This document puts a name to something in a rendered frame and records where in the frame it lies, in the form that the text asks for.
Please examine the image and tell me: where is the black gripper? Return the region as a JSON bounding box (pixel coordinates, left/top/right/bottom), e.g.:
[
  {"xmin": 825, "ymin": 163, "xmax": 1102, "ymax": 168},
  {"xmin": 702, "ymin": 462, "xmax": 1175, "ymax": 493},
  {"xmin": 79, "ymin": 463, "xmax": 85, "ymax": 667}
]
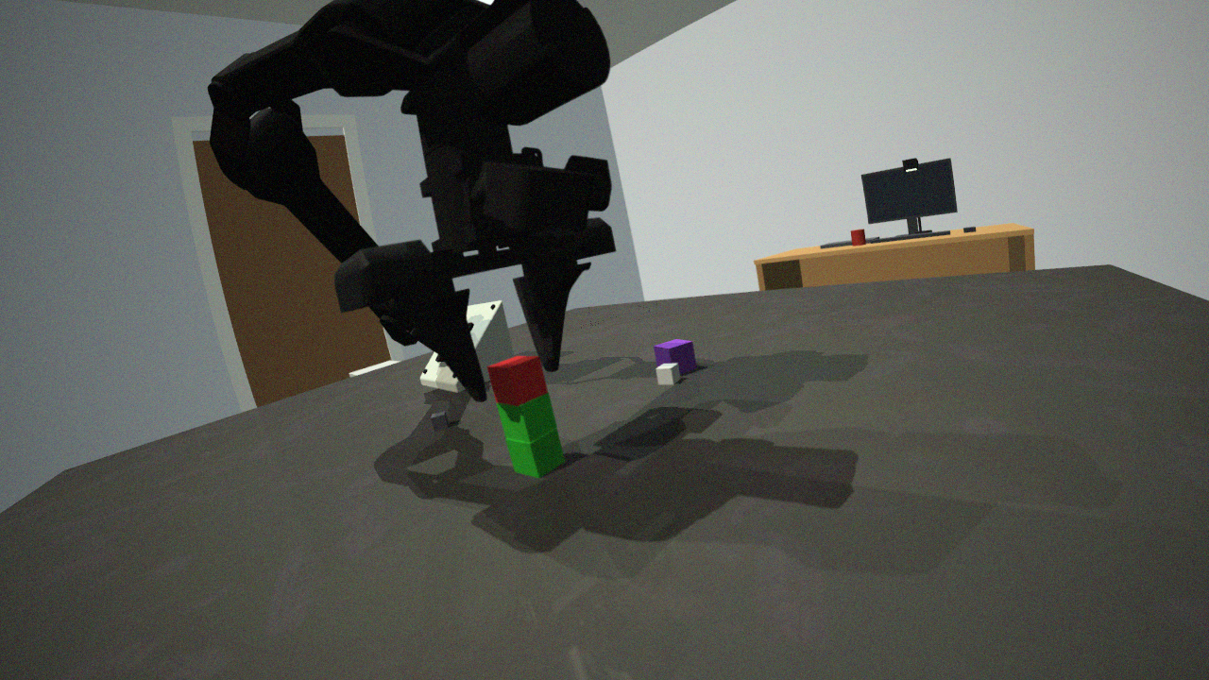
[{"xmin": 334, "ymin": 137, "xmax": 617, "ymax": 402}]

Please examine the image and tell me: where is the red block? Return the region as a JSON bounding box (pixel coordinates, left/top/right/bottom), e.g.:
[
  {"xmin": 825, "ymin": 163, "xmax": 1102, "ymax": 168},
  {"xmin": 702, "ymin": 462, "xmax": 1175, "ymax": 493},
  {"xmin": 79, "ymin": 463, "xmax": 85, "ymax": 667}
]
[{"xmin": 487, "ymin": 356, "xmax": 549, "ymax": 407}]

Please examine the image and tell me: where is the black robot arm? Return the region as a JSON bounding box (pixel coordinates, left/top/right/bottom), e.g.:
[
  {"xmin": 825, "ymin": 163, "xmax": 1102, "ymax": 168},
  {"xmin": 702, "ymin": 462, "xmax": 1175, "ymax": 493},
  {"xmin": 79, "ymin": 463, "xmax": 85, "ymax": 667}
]
[{"xmin": 208, "ymin": 0, "xmax": 612, "ymax": 263}]

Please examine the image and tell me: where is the purple block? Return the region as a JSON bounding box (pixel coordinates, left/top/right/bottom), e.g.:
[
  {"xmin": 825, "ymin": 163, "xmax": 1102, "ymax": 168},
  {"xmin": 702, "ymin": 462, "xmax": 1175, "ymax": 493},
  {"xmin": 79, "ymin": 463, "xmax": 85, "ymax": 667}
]
[{"xmin": 654, "ymin": 339, "xmax": 696, "ymax": 375}]

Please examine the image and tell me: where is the green block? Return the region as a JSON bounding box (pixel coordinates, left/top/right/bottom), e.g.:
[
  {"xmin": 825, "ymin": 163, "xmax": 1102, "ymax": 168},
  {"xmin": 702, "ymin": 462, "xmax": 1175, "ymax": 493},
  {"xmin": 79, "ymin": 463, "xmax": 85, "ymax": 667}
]
[
  {"xmin": 497, "ymin": 393, "xmax": 557, "ymax": 442},
  {"xmin": 507, "ymin": 428, "xmax": 565, "ymax": 478}
]

